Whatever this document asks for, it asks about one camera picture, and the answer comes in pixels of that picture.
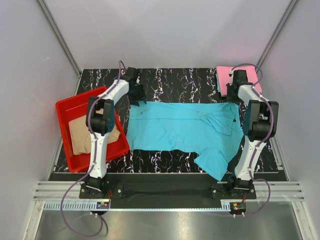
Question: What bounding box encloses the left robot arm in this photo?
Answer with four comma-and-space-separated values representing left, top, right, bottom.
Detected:
84, 67, 147, 198

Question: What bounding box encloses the red plastic bin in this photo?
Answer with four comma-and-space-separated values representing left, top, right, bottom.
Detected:
56, 86, 130, 173

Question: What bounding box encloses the aluminium rail frame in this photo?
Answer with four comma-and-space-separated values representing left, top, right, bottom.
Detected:
45, 102, 301, 212

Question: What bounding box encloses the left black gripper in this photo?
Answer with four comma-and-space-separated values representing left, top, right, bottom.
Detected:
128, 83, 146, 107

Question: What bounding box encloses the turquoise t shirt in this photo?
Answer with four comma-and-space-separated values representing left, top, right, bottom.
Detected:
126, 101, 244, 181

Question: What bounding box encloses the beige folded t shirt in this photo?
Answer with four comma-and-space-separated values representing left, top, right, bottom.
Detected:
68, 117, 121, 155

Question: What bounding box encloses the teal folded t shirt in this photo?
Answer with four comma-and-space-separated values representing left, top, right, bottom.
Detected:
216, 73, 221, 93

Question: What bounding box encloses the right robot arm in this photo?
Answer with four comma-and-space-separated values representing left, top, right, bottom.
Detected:
226, 69, 279, 199

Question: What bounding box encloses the pink folded t shirt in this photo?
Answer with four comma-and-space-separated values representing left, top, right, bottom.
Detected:
216, 65, 258, 95

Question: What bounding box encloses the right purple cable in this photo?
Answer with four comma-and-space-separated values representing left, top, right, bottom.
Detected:
207, 63, 273, 218

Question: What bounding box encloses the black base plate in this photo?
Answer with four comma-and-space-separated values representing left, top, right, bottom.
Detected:
49, 171, 258, 210

